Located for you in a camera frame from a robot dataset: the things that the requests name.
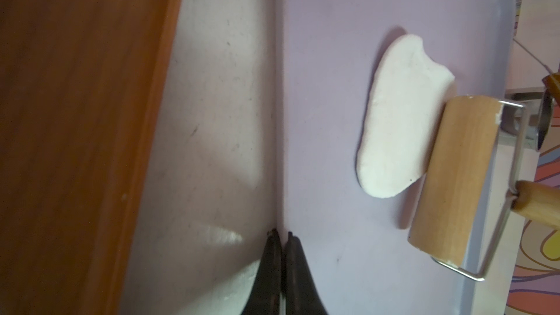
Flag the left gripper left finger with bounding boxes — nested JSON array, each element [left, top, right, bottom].
[[242, 228, 282, 315]]

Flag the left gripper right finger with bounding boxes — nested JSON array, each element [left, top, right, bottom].
[[285, 232, 328, 315]]

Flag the wooden dough roller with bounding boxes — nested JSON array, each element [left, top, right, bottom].
[[408, 96, 559, 281]]

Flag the white dough piece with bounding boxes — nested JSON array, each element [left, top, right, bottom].
[[356, 34, 456, 198]]

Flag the lilac plastic cutting mat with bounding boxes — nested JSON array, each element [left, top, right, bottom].
[[276, 0, 515, 314]]

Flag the round metal cutter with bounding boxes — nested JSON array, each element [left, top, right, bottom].
[[500, 87, 554, 152]]

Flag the brown wooden tray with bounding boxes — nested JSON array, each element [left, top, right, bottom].
[[1, 0, 182, 314]]

